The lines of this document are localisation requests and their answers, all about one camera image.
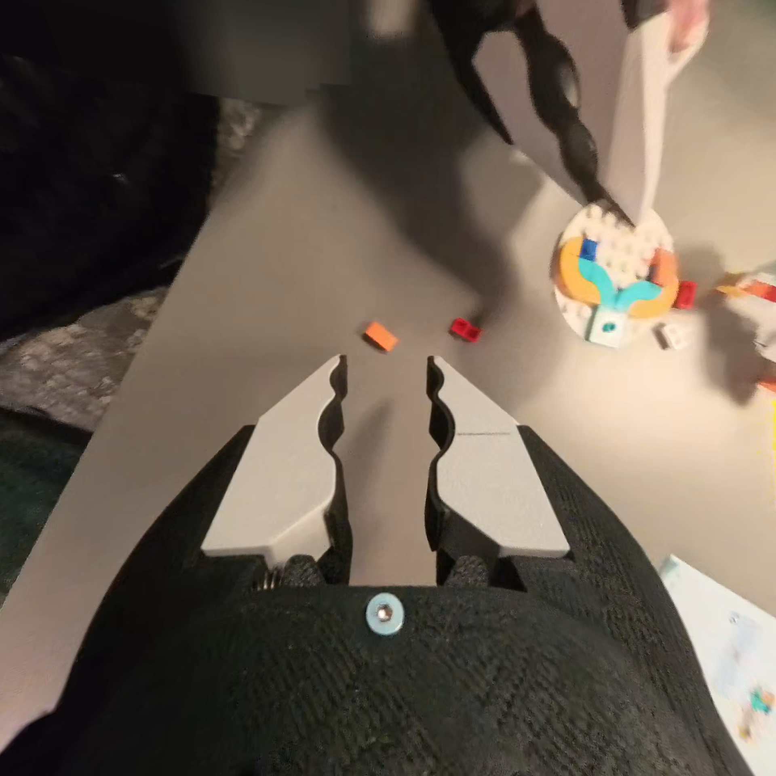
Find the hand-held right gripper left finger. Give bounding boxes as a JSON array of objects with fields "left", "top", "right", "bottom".
[{"left": 201, "top": 355, "right": 354, "bottom": 586}]

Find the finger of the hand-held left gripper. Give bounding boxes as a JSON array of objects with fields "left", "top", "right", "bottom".
[
  {"left": 427, "top": 0, "right": 635, "bottom": 228},
  {"left": 606, "top": 11, "right": 710, "bottom": 226}
]

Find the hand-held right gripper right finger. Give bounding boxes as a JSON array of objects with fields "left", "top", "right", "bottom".
[{"left": 426, "top": 355, "right": 571, "bottom": 586}]

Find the round white lego plate build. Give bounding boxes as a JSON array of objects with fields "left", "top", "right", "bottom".
[{"left": 550, "top": 203, "right": 681, "bottom": 350}]

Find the white lego unicorn build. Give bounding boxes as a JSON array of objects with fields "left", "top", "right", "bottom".
[{"left": 714, "top": 261, "right": 776, "bottom": 395}]

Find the open instruction booklet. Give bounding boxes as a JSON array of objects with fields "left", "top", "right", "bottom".
[{"left": 660, "top": 554, "right": 776, "bottom": 766}]

